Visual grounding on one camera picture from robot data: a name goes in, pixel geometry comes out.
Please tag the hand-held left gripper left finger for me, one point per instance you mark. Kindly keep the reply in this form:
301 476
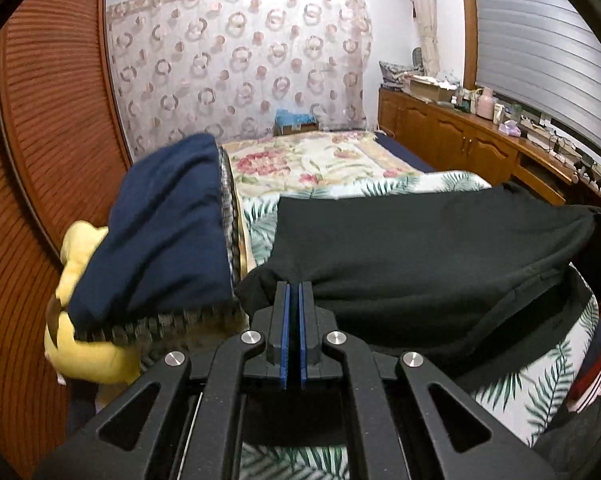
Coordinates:
284 340

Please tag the wooden louvered wardrobe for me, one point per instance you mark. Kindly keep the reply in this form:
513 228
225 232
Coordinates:
40 160

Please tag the beige tasselled curtain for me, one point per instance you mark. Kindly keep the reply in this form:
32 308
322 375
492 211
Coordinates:
428 10

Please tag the pink thermos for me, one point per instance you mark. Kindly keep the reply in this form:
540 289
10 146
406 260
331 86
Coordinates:
485 105

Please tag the blue topped cardboard box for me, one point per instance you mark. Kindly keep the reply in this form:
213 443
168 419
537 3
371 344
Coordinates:
295 120

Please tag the person's grey pants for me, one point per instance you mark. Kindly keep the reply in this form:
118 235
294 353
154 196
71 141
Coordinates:
580 440

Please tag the folded navy cloth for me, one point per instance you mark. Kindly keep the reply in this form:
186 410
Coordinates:
165 230

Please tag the black garment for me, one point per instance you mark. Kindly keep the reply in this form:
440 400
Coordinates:
405 260

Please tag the woven blue gold cushion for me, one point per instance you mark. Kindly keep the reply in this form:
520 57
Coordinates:
180 327

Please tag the grey window blind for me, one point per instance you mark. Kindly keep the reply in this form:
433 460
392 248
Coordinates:
540 35

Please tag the navy mattress sheet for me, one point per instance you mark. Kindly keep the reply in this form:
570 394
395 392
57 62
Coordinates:
405 152

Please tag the person's red striped shirt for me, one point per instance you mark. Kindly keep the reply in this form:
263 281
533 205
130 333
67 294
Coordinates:
595 365

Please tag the wooden cabinet counter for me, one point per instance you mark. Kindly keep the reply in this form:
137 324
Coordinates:
445 132

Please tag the circle pattern curtain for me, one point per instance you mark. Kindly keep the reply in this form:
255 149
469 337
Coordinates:
230 60

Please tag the stack of folded fabrics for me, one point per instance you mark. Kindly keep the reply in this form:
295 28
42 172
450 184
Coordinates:
393 75

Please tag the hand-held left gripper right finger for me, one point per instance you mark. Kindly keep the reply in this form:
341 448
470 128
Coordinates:
305 340

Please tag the purple soft item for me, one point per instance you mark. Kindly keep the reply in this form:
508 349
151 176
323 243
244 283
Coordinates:
510 129

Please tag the green jar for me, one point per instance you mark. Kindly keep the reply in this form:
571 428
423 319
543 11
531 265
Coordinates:
516 112

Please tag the floral blanket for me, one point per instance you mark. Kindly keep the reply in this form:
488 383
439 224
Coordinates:
300 160

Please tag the open cardboard box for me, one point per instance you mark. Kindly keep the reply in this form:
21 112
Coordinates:
430 89

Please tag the leaf print bedsheet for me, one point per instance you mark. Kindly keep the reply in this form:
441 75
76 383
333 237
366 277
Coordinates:
545 385

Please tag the yellow plush toy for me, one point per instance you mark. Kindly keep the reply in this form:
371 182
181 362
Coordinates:
85 355

